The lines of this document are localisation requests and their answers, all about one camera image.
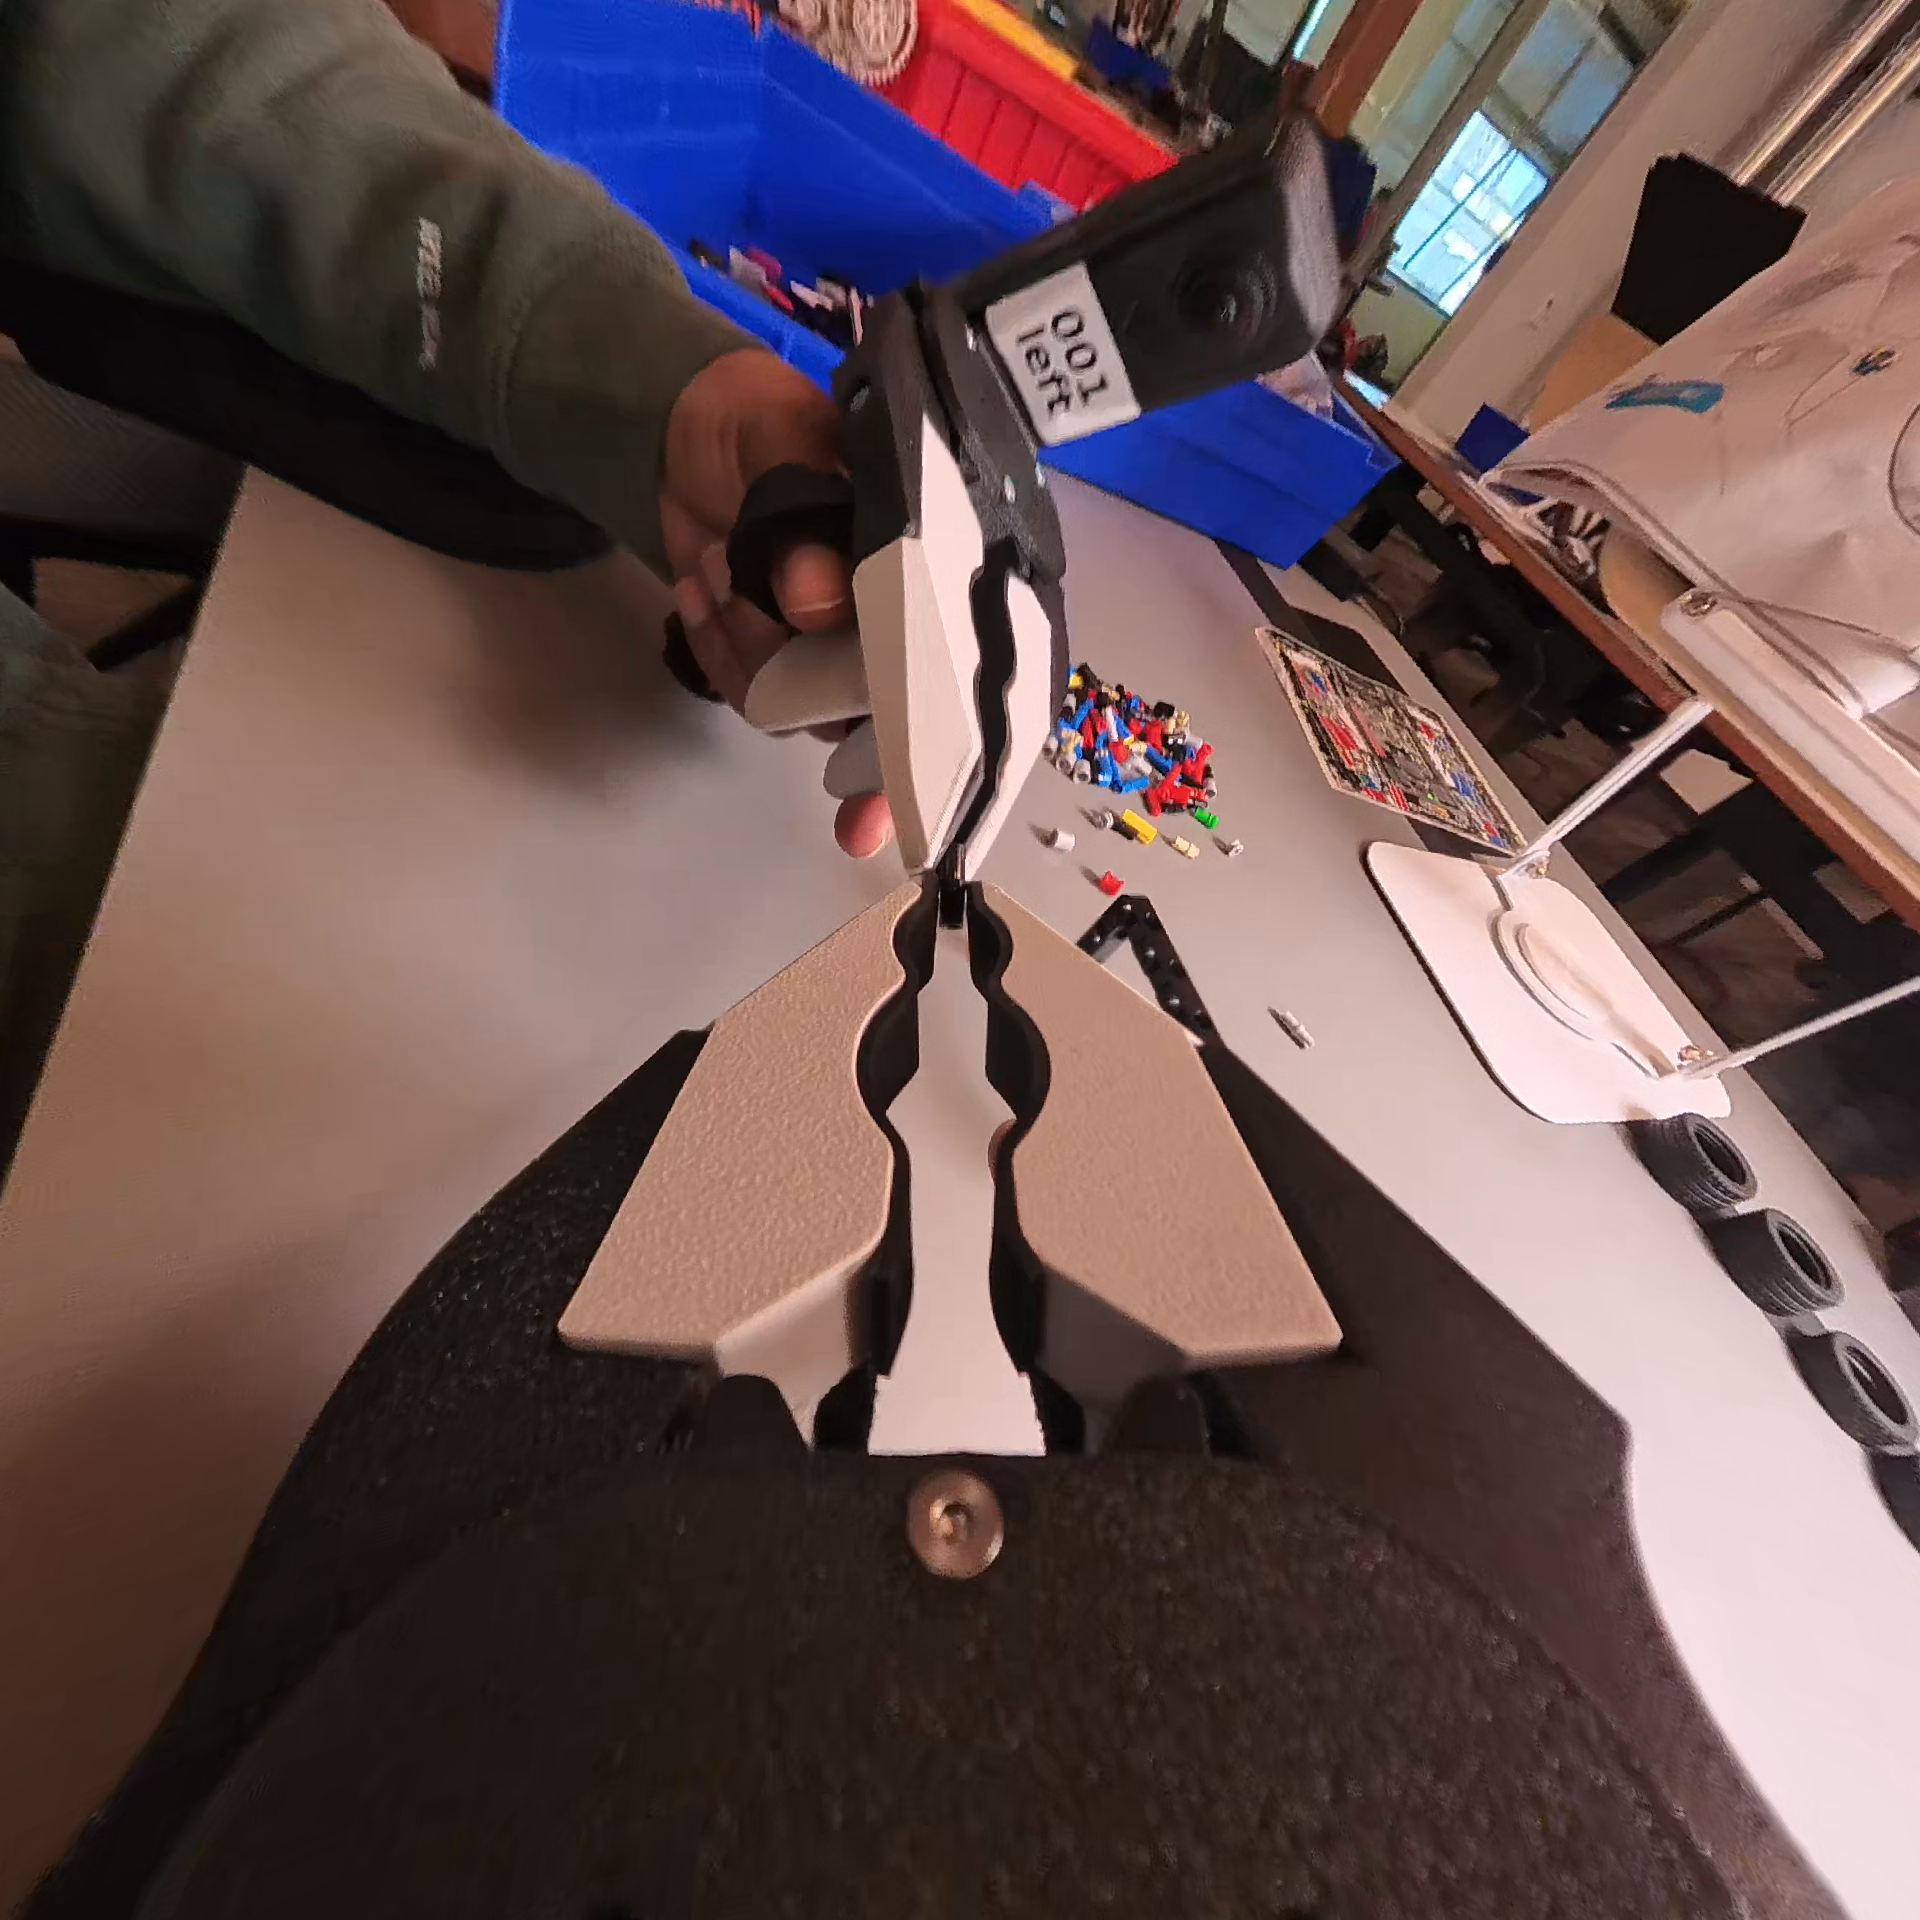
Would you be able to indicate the pile of lego pieces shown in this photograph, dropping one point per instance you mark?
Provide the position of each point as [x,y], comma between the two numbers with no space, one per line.
[1141,749]

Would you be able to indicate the lego instruction booklet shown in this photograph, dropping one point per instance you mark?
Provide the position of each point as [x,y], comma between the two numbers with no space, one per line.
[1770,404]

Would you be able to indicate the white book stand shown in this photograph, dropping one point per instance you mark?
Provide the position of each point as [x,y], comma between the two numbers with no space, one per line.
[1530,973]

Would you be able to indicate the red plastic bin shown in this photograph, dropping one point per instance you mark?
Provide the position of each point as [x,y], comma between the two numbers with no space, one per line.
[1020,106]

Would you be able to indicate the blue plastic bin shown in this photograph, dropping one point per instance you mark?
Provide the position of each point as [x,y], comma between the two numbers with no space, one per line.
[1230,464]

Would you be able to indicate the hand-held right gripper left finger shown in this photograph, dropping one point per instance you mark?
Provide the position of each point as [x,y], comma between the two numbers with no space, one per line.
[750,1200]

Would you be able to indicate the blue bin with tag label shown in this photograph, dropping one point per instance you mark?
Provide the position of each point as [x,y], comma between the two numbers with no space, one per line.
[675,119]

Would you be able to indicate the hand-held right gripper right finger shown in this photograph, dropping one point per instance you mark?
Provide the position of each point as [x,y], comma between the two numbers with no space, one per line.
[1171,1200]

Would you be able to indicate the grey lego pin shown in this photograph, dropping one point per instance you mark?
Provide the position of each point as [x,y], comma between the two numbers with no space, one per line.
[1293,1026]

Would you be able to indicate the person's green hoodie torso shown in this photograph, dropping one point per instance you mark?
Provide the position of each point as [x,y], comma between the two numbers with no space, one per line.
[61,779]

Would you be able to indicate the person's left hand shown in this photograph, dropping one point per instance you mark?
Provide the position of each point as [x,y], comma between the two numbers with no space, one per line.
[734,420]

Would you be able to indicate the black rubber tire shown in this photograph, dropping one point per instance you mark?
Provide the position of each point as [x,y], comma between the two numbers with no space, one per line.
[1780,1263]
[1861,1387]
[1903,1500]
[1694,1162]

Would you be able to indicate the black lego frame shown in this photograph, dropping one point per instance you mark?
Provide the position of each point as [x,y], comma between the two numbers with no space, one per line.
[1162,968]

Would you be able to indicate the small blue background bin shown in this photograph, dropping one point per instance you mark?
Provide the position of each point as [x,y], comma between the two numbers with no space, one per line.
[1491,434]

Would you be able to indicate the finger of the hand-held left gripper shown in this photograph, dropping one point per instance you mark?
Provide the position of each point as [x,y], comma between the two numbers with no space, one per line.
[1039,690]
[922,674]

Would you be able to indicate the ornate wooden model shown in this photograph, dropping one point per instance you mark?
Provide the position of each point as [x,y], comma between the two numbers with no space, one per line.
[857,31]

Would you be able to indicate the black folded card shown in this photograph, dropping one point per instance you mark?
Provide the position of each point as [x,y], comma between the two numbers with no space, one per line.
[1694,253]

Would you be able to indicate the holographic sticker sheet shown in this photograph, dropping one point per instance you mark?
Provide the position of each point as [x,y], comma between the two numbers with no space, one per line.
[1395,744]

